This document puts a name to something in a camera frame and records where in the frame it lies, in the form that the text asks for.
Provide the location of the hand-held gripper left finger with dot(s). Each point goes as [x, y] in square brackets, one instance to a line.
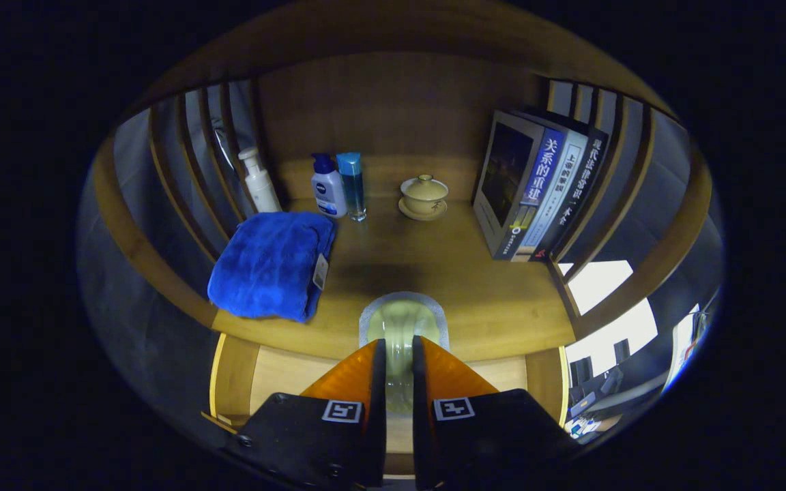
[378, 423]

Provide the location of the wooden cabinet with slatted sides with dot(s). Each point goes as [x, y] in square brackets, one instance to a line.
[393, 102]

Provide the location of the beige lidded teacup with saucer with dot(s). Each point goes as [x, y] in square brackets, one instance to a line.
[424, 194]

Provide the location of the clear blue bottle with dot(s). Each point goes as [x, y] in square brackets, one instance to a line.
[352, 184]

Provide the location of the white pump bottle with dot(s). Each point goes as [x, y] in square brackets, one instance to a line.
[263, 191]

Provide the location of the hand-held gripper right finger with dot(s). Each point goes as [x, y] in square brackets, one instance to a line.
[420, 423]

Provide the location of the blue towel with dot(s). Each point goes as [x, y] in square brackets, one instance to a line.
[263, 266]

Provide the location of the wooden drawer with black knob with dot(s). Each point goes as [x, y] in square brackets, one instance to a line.
[284, 375]

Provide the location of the white box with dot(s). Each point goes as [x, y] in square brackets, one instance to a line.
[604, 286]

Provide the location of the wooden countertop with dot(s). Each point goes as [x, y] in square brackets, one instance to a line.
[447, 273]

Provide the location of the white lotion bottle blue cap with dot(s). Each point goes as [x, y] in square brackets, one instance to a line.
[328, 191]

